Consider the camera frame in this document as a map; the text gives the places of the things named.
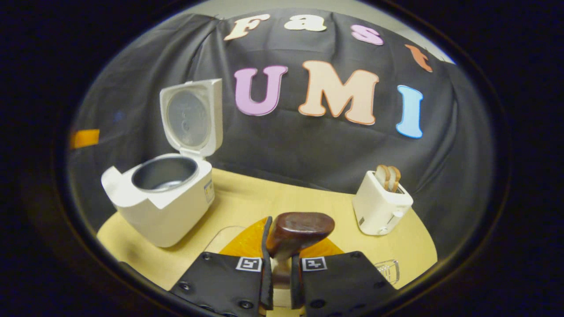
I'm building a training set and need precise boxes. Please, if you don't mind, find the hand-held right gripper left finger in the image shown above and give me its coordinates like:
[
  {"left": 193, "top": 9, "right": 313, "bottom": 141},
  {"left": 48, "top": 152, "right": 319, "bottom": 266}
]
[{"left": 170, "top": 216, "right": 274, "bottom": 317}]

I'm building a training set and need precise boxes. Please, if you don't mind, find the white rice cooker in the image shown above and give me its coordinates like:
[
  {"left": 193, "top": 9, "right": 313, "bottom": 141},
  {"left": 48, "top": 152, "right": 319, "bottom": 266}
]
[{"left": 100, "top": 78, "right": 224, "bottom": 248}]

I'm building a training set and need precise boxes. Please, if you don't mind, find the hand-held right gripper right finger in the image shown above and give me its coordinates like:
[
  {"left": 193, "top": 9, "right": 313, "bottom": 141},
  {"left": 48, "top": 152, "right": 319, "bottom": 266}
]
[{"left": 291, "top": 238, "right": 397, "bottom": 317}]

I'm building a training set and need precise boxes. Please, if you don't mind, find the brown wooden spoon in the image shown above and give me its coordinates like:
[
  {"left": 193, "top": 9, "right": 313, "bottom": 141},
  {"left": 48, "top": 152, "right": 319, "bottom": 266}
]
[{"left": 266, "top": 212, "right": 335, "bottom": 309}]

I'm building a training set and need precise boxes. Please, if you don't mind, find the clear plastic box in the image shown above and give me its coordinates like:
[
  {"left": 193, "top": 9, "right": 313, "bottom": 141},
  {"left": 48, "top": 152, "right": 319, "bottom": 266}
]
[{"left": 205, "top": 225, "right": 245, "bottom": 254}]

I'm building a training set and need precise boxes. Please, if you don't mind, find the white toaster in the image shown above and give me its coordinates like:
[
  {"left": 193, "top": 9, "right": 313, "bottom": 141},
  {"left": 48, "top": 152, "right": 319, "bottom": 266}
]
[{"left": 352, "top": 171, "right": 414, "bottom": 236}]

